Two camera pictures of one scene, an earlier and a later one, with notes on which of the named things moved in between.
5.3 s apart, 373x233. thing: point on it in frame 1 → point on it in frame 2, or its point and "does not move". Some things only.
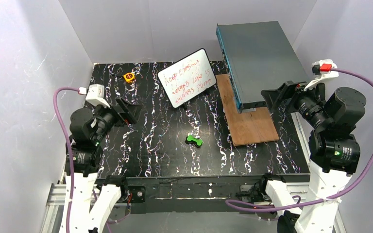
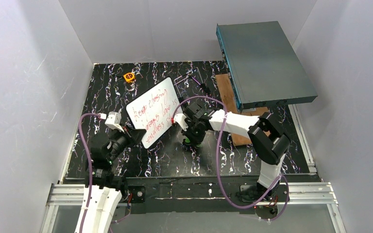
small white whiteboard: (187, 78) → (154, 111)
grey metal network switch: (258, 56) does not move
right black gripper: (287, 95) → (186, 120)
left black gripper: (122, 111) → (130, 134)
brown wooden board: (249, 126) does not move
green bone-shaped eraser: (192, 139) does not move
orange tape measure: (128, 77) does not move
